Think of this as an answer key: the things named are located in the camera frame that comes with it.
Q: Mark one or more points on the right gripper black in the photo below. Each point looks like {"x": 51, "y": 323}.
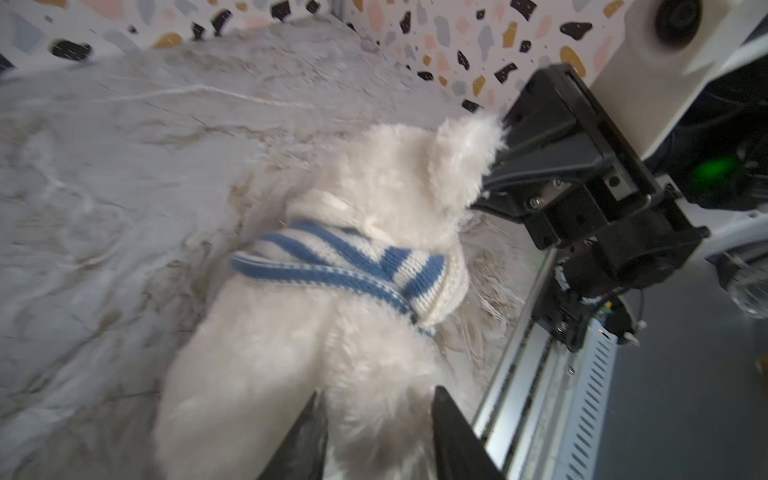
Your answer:
{"x": 568, "y": 175}

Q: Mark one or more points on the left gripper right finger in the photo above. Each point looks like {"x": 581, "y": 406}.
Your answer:
{"x": 459, "y": 454}

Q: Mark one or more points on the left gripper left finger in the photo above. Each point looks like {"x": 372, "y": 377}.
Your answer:
{"x": 302, "y": 453}

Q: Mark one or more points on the white fluffy teddy bear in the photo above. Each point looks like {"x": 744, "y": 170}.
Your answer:
{"x": 235, "y": 389}

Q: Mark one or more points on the blue white striped knit sweater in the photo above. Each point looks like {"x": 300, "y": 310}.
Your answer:
{"x": 299, "y": 274}

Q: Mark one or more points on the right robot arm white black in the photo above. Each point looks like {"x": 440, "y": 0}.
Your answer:
{"x": 715, "y": 157}

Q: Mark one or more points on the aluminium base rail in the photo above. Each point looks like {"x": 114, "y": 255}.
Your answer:
{"x": 517, "y": 421}

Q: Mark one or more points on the grey vented cable duct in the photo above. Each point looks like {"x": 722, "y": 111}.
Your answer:
{"x": 585, "y": 413}

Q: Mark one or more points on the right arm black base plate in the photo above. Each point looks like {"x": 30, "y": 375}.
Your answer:
{"x": 576, "y": 318}

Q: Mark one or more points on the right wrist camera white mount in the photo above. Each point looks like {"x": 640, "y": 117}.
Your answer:
{"x": 670, "y": 52}

